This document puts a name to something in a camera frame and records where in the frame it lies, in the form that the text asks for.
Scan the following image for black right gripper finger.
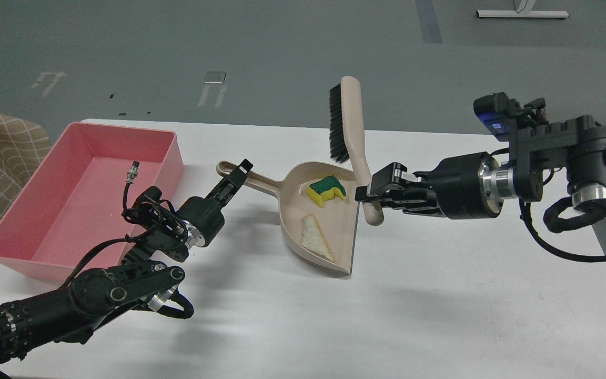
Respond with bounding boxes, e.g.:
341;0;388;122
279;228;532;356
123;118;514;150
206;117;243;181
355;186;438;216
367;162;430;196

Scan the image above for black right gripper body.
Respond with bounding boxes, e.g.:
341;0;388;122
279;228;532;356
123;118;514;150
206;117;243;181
426;153;503;220

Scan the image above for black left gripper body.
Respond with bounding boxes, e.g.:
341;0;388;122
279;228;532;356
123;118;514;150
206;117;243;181
176;197;225;247

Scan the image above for beige hand brush black bristles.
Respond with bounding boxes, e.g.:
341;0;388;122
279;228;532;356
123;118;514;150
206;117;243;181
329;75;384;226

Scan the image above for yellow green sponge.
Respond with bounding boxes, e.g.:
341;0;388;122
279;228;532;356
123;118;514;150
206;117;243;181
305;175;347;208

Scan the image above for beige plastic dustpan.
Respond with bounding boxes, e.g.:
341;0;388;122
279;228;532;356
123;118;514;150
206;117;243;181
244;162;360;275

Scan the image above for white bread slice piece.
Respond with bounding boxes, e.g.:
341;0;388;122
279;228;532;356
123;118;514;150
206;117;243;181
300;214;335;263

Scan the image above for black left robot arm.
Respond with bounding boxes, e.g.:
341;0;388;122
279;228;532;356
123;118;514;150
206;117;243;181
0;160;253;378

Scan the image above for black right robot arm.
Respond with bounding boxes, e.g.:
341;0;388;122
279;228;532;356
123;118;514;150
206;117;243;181
355;93;606;262

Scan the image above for pink plastic bin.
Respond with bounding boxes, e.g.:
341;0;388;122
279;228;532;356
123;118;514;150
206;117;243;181
0;122;184;283

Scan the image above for grey floor outlet plate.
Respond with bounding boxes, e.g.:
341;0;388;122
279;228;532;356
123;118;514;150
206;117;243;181
204;71;227;85

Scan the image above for white desk leg base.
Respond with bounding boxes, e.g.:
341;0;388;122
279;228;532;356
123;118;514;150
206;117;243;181
476;1;570;20

